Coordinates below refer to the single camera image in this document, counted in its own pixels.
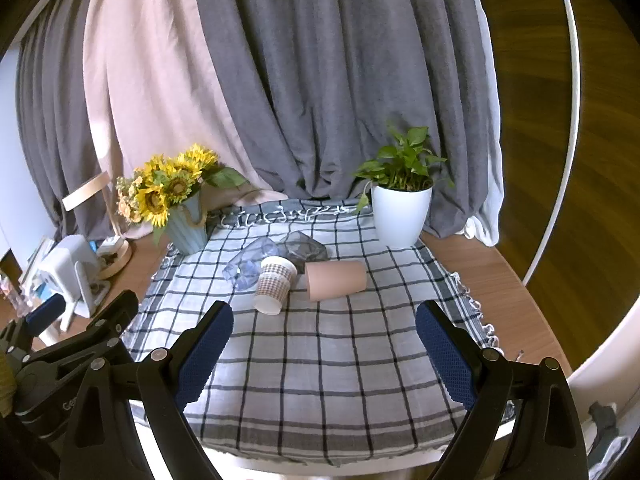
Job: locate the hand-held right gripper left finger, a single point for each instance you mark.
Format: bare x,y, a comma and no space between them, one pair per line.
205,355

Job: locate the white curtain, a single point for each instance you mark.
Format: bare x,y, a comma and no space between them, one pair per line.
492,185

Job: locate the checked brown paper cup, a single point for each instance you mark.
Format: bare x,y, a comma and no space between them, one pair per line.
272,285

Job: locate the pink curtain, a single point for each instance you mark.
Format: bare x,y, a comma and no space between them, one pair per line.
145,85

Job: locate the ribbed blue vase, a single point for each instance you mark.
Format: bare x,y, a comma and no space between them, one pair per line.
187,227

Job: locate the sunflower bouquet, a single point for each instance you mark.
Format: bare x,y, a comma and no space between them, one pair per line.
162,185

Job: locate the round wooden stand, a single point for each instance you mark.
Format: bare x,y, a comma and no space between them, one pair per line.
120,257

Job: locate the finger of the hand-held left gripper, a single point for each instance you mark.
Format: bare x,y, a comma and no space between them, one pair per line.
116,312
46,314

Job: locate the white plant pot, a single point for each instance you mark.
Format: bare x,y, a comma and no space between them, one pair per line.
400,215

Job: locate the white desk device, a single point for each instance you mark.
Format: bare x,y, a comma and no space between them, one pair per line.
67,267

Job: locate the white hoop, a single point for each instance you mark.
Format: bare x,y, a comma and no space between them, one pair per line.
567,160

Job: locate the grey curtain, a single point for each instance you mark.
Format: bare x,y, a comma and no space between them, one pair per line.
340,85

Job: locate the green leafy plant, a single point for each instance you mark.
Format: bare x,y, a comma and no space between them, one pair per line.
397,165

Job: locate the clear blue glass cup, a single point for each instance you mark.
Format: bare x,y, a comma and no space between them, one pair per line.
245,270

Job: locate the pink cup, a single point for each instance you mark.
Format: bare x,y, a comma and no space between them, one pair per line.
335,281

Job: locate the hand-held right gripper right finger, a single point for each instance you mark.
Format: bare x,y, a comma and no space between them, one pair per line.
445,355

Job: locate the clear grey glass cup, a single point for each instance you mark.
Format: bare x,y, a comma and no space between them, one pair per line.
302,250

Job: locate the checked grey white cloth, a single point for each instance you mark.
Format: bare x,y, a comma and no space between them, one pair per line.
325,360

